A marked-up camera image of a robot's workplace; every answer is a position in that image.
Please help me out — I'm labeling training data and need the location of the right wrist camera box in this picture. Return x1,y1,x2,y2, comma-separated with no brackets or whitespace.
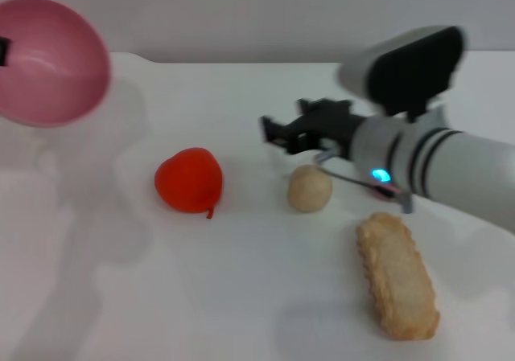
337,25,470,121

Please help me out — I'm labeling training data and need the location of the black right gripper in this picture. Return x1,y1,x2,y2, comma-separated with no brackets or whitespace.
260,98,363,157

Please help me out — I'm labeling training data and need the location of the orange toy fruit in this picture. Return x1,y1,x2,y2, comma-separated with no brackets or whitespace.
154,147,224,219

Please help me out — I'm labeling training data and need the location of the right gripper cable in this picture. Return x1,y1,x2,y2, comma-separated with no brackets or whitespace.
315,150,414,214

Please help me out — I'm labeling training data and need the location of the golden toast slice toy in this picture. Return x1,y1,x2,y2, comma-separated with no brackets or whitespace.
355,211,441,342

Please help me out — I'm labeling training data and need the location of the pink plastic bowl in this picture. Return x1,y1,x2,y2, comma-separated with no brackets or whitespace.
0,0,112,129

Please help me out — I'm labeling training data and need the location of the beige round toy bun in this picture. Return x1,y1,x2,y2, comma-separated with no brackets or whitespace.
286,164,334,215

